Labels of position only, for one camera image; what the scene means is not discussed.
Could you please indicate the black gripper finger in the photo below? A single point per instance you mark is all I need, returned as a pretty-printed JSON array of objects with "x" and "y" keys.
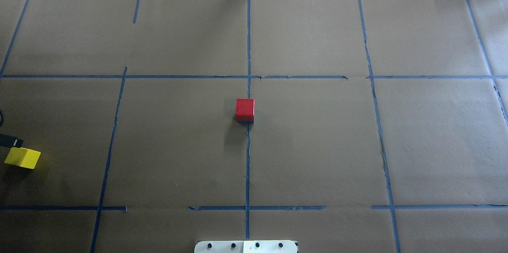
[{"x": 8, "y": 141}]

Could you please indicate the yellow wooden block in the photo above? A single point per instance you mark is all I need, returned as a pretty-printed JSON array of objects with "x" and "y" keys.
[{"x": 23, "y": 157}]

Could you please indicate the red wooden block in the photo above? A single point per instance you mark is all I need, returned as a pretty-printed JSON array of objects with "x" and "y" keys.
[{"x": 245, "y": 111}]

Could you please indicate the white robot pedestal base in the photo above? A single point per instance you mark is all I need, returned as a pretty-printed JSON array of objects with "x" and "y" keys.
[{"x": 247, "y": 246}]

